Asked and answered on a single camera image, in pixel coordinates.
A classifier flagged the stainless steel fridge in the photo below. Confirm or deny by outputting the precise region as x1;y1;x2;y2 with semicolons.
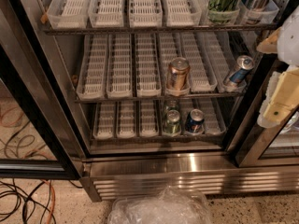
12;0;299;203

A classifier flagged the blue can bottom shelf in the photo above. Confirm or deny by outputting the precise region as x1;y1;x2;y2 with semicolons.
185;109;205;133

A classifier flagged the blue silver can middle shelf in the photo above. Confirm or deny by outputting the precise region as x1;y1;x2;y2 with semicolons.
223;55;254;87

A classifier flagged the orange cable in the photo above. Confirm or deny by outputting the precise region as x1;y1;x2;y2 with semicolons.
0;105;57;224

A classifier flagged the green can front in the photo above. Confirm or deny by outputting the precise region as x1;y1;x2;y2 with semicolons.
163;110;180;134

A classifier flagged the copper coloured can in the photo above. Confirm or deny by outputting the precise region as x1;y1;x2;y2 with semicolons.
166;57;191;91

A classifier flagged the green can behind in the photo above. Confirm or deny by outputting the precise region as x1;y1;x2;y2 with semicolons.
164;100;179;113

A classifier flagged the open glass fridge door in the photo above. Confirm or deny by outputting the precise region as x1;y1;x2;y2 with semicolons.
0;0;88;179

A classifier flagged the black cable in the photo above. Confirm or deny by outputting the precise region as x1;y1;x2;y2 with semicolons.
0;119;83;224

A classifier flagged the clear plastic bag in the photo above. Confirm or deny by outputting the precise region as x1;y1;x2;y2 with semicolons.
107;186;212;224

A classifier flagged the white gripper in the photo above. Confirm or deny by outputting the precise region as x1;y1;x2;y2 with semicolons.
256;7;299;128

